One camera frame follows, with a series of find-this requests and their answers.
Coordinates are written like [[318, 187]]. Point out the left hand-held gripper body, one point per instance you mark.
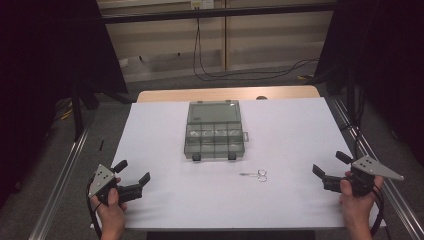
[[101, 180]]

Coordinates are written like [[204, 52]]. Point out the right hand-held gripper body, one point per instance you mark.
[[365, 181]]

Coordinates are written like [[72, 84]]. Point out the person's right hand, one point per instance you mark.
[[358, 208]]

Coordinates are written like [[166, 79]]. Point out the person's left hand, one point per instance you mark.
[[111, 213]]

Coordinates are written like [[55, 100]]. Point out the small black floor object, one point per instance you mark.
[[101, 145]]

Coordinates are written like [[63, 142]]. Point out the white table sheet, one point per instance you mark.
[[186, 193]]

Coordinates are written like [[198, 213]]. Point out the small metal scissors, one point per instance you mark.
[[261, 175]]

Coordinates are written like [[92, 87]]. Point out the black metal stand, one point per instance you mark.
[[77, 113]]

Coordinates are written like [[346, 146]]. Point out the clear plastic compartment box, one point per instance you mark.
[[214, 133]]

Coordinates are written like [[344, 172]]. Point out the black curtain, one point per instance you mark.
[[43, 66], [383, 60]]

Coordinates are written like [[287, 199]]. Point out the black horizontal bar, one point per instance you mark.
[[216, 13]]

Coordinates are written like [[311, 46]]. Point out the aluminium floor rail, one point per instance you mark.
[[400, 200], [60, 186]]

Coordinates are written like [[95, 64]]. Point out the white wall socket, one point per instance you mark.
[[202, 3]]

